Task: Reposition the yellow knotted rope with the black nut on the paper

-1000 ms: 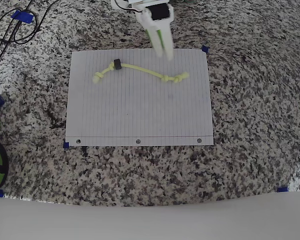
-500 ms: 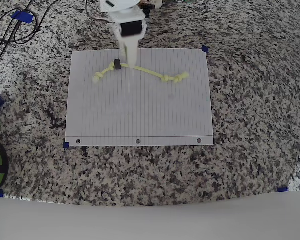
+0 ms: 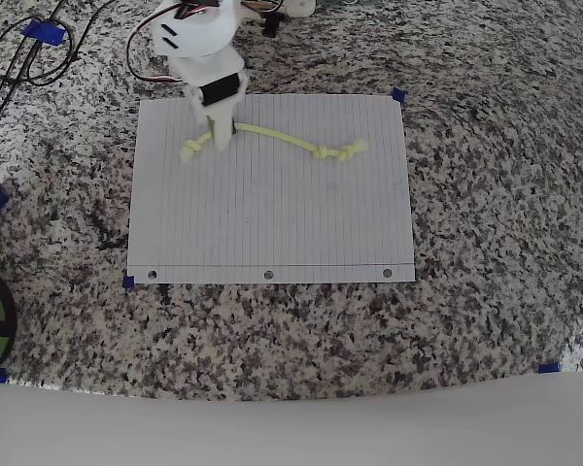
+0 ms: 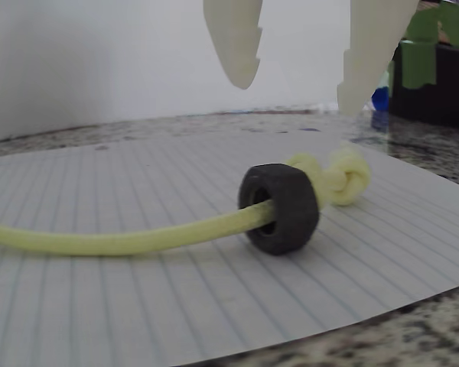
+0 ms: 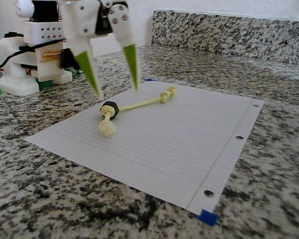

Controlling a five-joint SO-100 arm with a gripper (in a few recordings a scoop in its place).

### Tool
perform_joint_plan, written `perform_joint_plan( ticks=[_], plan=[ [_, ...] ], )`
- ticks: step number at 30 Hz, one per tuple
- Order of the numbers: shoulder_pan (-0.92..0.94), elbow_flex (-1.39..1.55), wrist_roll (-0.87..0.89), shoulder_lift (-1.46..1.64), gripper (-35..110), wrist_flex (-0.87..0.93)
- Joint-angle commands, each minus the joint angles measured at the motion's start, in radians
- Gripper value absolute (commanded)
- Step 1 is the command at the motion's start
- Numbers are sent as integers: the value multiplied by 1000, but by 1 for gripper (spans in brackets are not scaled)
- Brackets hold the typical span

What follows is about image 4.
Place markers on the cream gripper left finger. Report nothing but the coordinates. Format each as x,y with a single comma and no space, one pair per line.
235,42

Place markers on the cream gripper right finger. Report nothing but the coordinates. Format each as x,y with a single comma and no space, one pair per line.
371,46

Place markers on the black spool with green tape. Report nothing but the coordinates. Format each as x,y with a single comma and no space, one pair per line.
424,103

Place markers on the black hex nut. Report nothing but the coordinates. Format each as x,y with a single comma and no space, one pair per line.
294,199

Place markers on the lined paper sheet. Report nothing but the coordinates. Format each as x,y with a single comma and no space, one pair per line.
137,306

